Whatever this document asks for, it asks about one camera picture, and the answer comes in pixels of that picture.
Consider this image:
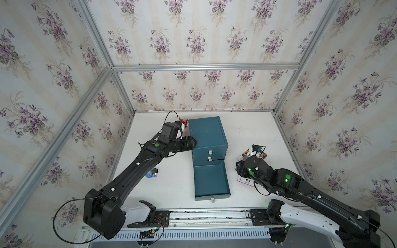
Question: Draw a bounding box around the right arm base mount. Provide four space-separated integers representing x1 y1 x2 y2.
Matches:
248 199 289 226

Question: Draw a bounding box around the magenta flower seed bag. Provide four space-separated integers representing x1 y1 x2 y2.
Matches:
237 176 254 187

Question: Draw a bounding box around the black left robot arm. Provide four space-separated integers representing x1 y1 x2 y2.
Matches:
83 122 197 240

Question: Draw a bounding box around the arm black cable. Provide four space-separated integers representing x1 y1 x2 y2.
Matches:
368 221 397 248
52 198 103 245

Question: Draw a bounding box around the teal bottom drawer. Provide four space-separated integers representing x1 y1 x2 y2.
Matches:
193 160 231 201

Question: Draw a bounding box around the white vented strip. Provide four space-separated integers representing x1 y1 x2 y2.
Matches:
89 228 272 242

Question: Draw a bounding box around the aluminium front rail frame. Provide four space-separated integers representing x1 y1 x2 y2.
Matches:
74 207 351 248

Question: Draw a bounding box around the orange marigold seed bag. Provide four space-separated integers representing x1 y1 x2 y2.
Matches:
237 149 249 161

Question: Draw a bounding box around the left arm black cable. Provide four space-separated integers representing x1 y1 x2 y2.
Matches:
52 198 103 245

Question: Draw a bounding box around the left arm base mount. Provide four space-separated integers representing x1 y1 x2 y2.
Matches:
124 200 171 228

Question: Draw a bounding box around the blue stapler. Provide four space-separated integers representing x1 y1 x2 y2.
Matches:
145 168 158 178

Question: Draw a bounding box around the teal three-drawer cabinet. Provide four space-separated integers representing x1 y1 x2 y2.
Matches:
188 116 228 163

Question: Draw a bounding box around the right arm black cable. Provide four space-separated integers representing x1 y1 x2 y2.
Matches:
368 221 397 248

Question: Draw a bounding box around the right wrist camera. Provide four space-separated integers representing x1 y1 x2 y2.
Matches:
247 145 267 159

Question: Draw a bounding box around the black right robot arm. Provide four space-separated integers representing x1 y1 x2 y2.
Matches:
236 155 381 248

